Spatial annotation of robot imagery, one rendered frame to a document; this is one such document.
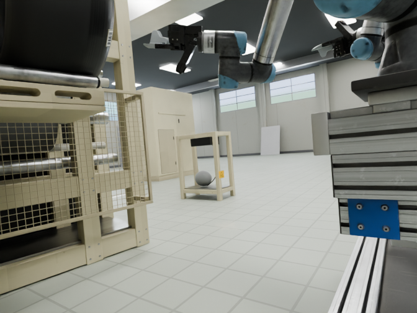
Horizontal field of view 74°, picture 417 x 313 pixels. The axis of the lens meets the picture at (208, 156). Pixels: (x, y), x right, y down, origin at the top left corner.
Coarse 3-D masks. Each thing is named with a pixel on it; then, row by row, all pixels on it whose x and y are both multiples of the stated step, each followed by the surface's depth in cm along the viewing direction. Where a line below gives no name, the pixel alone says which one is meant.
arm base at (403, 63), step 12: (408, 24) 49; (396, 36) 51; (408, 36) 49; (396, 48) 51; (408, 48) 49; (384, 60) 53; (396, 60) 52; (408, 60) 48; (384, 72) 52; (396, 72) 50
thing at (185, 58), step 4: (188, 44) 95; (192, 44) 96; (188, 48) 96; (192, 48) 96; (184, 52) 97; (188, 52) 96; (192, 52) 98; (184, 56) 97; (188, 56) 97; (180, 60) 98; (184, 60) 98; (188, 60) 99; (180, 64) 98; (184, 64) 98; (176, 68) 99; (180, 68) 99; (184, 68) 100; (180, 72) 99
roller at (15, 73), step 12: (0, 72) 81; (12, 72) 83; (24, 72) 85; (36, 72) 88; (48, 72) 90; (60, 72) 94; (60, 84) 95; (72, 84) 97; (84, 84) 99; (96, 84) 102
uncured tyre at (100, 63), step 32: (0, 0) 116; (32, 0) 78; (64, 0) 83; (96, 0) 89; (0, 32) 117; (32, 32) 82; (64, 32) 86; (96, 32) 93; (32, 64) 88; (64, 64) 93; (96, 64) 100
